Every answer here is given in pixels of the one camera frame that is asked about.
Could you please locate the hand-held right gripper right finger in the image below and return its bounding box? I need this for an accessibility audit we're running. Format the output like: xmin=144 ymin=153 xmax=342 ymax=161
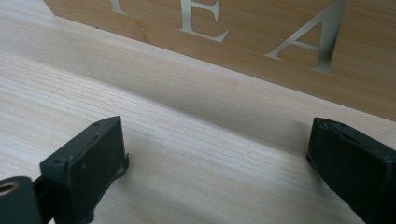
xmin=305 ymin=117 xmax=396 ymax=224

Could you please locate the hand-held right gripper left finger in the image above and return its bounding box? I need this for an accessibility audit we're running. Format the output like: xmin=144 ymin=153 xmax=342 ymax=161
xmin=38 ymin=115 xmax=130 ymax=224

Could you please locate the lettered bamboo box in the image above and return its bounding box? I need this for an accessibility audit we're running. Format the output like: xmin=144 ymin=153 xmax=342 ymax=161
xmin=43 ymin=0 xmax=396 ymax=122

